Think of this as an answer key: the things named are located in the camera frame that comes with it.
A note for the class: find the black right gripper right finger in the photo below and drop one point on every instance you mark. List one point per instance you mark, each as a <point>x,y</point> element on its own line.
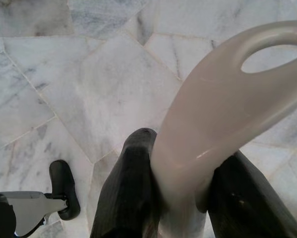
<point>243,198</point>

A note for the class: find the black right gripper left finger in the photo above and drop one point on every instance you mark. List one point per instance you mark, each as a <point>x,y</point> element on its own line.
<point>128,186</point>

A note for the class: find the robot silver leg black foot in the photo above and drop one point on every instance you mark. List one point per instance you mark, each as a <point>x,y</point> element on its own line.
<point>64,188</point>

